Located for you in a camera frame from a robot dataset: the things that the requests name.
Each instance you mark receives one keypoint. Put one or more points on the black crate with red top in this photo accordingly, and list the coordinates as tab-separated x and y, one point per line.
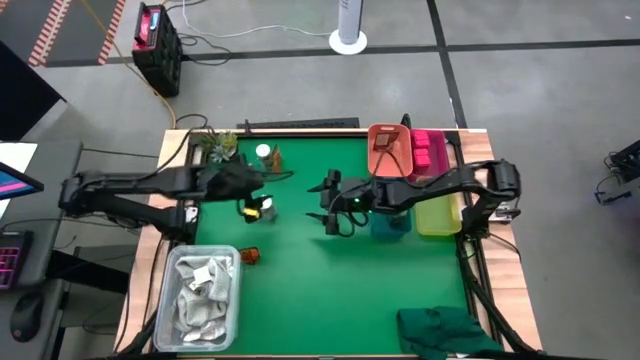
160	60

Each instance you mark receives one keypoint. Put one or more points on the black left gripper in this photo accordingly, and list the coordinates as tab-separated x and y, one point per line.
232	180

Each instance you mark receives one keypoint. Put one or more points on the brown spice box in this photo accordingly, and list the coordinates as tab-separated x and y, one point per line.
386	142

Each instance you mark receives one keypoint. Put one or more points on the dark green cloth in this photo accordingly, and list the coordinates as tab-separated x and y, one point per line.
440	330

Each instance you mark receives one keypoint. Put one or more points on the computer monitor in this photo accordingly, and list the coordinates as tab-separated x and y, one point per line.
15	182

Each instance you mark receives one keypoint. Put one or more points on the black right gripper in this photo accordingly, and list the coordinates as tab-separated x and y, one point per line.
352	195

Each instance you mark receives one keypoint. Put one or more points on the yellow-green plastic bin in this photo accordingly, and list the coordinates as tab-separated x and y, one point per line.
437	217

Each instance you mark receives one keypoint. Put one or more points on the orange spice box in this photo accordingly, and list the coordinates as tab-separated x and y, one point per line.
276	160
249	256

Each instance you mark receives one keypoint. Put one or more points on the white tower fan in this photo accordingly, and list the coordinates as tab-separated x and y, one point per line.
348	42

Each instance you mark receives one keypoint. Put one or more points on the green table mat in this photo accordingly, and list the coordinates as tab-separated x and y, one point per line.
325	300

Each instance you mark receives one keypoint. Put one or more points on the black computer mouse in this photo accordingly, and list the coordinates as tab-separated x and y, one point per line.
26	315

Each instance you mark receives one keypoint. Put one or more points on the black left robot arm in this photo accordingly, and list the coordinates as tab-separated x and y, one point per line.
140	180

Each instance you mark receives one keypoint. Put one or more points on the clear plastic tub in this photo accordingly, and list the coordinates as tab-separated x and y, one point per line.
162	320

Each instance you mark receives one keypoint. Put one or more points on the large black panel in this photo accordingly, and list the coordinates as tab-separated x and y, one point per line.
25	95

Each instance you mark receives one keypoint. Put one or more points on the blue plastic bin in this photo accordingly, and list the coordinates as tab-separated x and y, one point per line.
382	227

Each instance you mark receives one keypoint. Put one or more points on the backlit keyboard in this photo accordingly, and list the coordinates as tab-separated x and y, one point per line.
10	260

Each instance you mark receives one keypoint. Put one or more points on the power strip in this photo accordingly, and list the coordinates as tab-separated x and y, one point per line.
505	216

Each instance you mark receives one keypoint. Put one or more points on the white-lid spice jar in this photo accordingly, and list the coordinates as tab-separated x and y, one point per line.
263	150
268	204

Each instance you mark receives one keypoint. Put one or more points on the black floor equipment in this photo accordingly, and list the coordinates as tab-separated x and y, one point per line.
627	160

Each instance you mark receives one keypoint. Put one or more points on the white paper sheet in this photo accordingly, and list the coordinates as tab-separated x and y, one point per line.
17	152

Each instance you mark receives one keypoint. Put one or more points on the magenta plastic bin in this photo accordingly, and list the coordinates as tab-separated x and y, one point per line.
440	150

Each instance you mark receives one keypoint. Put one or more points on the grey desk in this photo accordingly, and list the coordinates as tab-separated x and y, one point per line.
55	160

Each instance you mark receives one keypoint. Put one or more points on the small succulent plant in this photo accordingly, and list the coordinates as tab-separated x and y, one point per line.
220	142

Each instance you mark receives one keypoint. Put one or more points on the grey towel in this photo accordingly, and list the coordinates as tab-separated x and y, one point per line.
200	300

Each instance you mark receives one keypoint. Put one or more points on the orange plastic bin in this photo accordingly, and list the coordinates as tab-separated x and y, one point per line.
380	162

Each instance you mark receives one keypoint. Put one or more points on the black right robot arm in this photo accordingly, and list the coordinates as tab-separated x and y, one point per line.
435	185

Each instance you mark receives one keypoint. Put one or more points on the small black post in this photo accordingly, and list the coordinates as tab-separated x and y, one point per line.
406	120

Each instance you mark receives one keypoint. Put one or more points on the long black bar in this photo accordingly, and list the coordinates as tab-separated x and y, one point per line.
300	123

